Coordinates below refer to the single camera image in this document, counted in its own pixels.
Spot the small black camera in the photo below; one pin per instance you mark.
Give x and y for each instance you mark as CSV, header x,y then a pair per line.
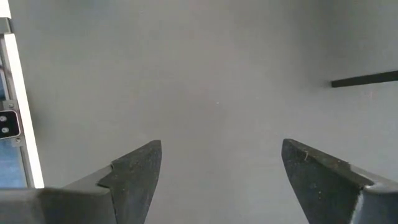
x,y
7,124

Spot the black table mat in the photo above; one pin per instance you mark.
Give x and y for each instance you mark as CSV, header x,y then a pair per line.
x,y
217,77

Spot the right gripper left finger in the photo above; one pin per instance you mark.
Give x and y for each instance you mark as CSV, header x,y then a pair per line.
x,y
133,186

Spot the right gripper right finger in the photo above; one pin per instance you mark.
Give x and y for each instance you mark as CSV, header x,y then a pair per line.
x,y
323,193

